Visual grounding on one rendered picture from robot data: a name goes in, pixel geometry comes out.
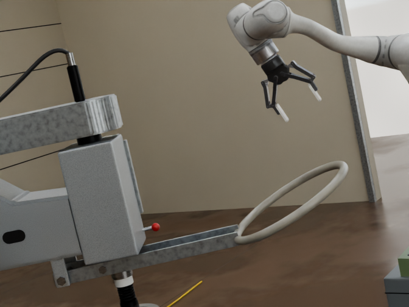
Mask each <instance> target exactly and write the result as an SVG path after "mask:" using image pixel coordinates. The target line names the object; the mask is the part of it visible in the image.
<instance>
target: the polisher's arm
mask: <svg viewBox="0 0 409 307"><path fill-rule="evenodd" d="M77 255H82V251H81V248H80V243H79V238H78V235H77V230H76V227H75V223H74V218H73V215H72V211H71V206H70V203H69V199H68V194H67V191H66V188H57V189H48V190H42V191H34V192H30V191H24V190H22V189H20V188H18V187H16V186H14V185H13V184H11V183H9V182H7V181H5V180H3V179H1V178H0V271H2V270H7V269H13V268H17V267H23V266H28V265H32V264H38V263H43V262H47V261H50V262H51V266H52V271H53V273H54V278H55V282H56V285H57V288H62V287H65V286H70V285H71V284H70V280H69V276H68V271H67V268H66V264H65V263H70V262H73V261H77V257H76V256H77ZM59 277H63V278H65V280H66V283H65V284H64V285H63V286H60V285H58V284H57V279H58V278H59Z"/></svg>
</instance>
